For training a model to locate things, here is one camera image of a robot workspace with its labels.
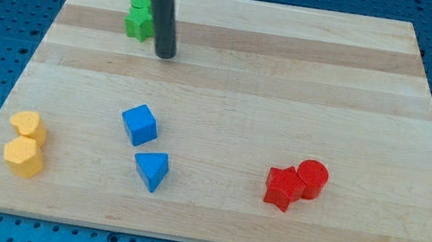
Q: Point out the yellow hexagon block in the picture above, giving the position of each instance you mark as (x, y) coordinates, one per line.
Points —
(24, 157)

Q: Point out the blue triangle block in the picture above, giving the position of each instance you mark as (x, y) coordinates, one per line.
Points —
(152, 168)

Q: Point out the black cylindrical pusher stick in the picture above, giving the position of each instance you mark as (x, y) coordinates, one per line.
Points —
(163, 13)

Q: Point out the red star block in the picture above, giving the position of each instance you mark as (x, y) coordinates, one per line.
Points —
(283, 186)

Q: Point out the blue cube block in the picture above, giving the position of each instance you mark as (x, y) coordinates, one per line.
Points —
(140, 125)

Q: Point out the yellow heart block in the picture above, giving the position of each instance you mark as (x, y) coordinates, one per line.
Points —
(30, 124)

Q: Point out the wooden board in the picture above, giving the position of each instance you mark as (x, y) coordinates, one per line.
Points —
(253, 86)

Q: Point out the green star block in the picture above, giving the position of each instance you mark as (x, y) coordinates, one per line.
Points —
(139, 24)

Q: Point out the red cylinder block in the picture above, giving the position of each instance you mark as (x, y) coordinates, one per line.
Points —
(315, 175)

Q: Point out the green circle block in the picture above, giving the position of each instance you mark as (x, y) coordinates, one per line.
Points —
(141, 5)

